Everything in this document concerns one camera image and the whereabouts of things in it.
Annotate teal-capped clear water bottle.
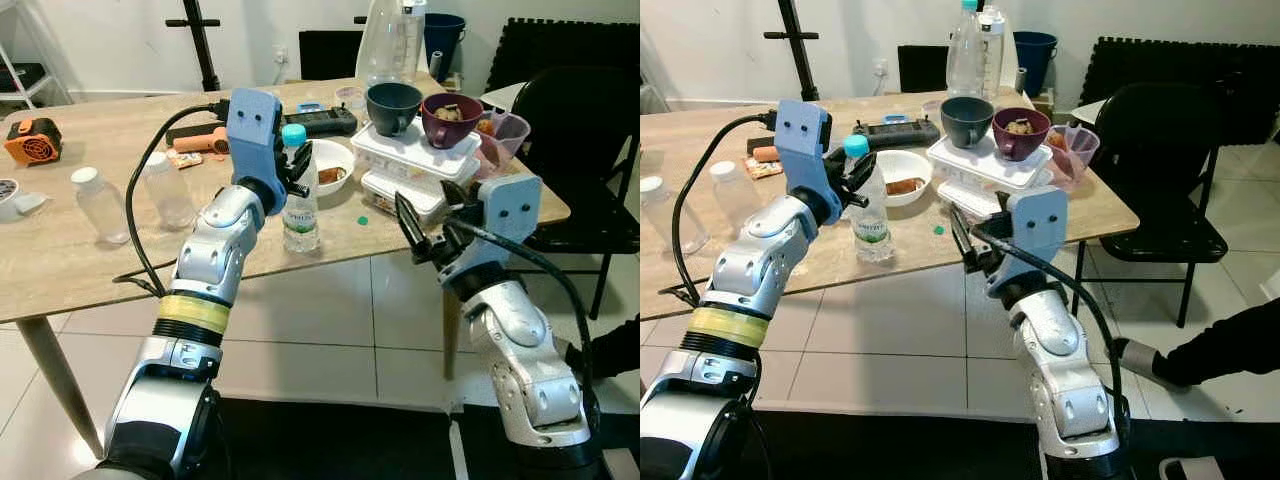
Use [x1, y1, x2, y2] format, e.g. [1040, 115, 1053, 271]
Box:
[845, 135, 897, 264]
[280, 123, 322, 254]

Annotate white bowl with food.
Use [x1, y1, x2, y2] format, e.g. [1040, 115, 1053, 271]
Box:
[880, 150, 934, 209]
[310, 138, 357, 198]

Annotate white lidded food container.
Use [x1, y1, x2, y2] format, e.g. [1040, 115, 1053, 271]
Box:
[940, 180, 1012, 217]
[350, 120, 484, 184]
[360, 170, 452, 217]
[927, 133, 1052, 194]

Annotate light wooden table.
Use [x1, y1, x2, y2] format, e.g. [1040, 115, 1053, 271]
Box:
[0, 75, 573, 463]
[640, 88, 1141, 323]

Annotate white-capped clear plastic bottle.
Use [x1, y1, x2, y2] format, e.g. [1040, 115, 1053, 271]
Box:
[70, 166, 132, 247]
[708, 160, 767, 233]
[640, 176, 712, 257]
[140, 152, 197, 230]

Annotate maroon cup with food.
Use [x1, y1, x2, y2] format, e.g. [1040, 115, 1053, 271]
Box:
[420, 93, 487, 150]
[992, 107, 1054, 162]

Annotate dark grey cup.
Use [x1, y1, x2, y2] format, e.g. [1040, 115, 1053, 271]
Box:
[940, 95, 997, 150]
[365, 82, 424, 139]

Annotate pink clear plastic cup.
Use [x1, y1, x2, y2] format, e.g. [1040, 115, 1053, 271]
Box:
[478, 108, 532, 182]
[1045, 122, 1102, 192]

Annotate black square box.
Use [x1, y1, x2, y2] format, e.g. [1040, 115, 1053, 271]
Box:
[298, 30, 364, 82]
[897, 45, 952, 97]

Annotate black stand pole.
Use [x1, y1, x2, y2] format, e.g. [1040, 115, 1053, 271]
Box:
[165, 0, 224, 94]
[765, 0, 822, 104]

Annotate large clear water bottle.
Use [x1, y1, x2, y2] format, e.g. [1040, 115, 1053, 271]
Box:
[357, 0, 429, 92]
[945, 0, 1008, 102]

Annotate black folding chair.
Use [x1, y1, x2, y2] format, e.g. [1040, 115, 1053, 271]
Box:
[508, 65, 641, 321]
[1075, 82, 1231, 329]

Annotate person leg in black trousers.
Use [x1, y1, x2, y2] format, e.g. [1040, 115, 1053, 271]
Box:
[585, 315, 641, 383]
[1115, 298, 1280, 390]

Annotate navy blue bucket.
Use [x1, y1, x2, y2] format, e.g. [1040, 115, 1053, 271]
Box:
[423, 13, 468, 82]
[1013, 30, 1060, 97]

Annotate black foam mat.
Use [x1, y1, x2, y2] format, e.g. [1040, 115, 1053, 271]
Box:
[1078, 37, 1280, 147]
[485, 18, 641, 97]

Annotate orange black fan device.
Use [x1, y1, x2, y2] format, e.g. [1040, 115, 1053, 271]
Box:
[3, 117, 63, 167]

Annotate white strainer cup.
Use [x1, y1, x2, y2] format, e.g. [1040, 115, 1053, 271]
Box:
[0, 178, 51, 224]

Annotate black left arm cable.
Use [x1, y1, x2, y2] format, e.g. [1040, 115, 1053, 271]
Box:
[672, 110, 783, 307]
[112, 98, 233, 301]

